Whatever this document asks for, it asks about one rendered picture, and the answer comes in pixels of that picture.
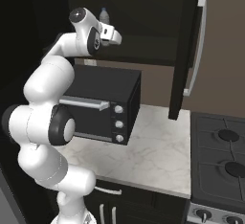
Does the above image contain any dark drawer front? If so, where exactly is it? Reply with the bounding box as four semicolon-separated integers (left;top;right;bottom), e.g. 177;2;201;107
94;177;155;204

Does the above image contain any black toaster oven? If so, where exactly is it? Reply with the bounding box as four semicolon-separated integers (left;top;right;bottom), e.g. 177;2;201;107
58;63;143;146

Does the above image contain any dark cabinet door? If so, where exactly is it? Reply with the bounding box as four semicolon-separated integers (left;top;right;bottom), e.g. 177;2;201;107
167;0;209;122

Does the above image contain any pale wall socket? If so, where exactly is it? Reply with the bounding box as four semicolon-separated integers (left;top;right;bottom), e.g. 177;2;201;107
83;58;98;67

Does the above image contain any clear water bottle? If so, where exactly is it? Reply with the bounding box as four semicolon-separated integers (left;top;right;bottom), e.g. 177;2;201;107
98;7;111;27

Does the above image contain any dark base cupboard door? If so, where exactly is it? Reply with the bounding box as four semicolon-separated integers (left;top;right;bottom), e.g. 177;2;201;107
108;198;155;224
83;196;110;224
153;191;189;224

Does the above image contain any dark open wall cabinet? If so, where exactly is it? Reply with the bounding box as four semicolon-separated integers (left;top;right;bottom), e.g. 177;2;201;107
27;0;192;68

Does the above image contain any black gas hob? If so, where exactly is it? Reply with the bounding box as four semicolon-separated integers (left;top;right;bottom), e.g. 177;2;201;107
186;111;245;224

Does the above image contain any silver cabinet door handle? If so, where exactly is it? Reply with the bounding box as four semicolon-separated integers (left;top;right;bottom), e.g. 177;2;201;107
183;0;208;98

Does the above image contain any silver cupboard door handle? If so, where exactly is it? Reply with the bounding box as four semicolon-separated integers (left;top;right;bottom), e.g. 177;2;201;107
110;206;118;224
99;203;106;224

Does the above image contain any silver toaster oven handle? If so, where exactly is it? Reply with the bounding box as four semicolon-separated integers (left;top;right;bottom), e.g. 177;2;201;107
58;95;111;112

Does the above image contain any silver drawer handle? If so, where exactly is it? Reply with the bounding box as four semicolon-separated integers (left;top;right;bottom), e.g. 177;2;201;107
94;186;123;196

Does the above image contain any black hob knob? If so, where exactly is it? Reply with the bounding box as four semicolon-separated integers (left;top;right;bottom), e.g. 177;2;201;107
195;208;212;224
225;214;245;224

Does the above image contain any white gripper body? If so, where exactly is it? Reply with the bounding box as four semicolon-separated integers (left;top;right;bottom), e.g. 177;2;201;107
107;26;123;46

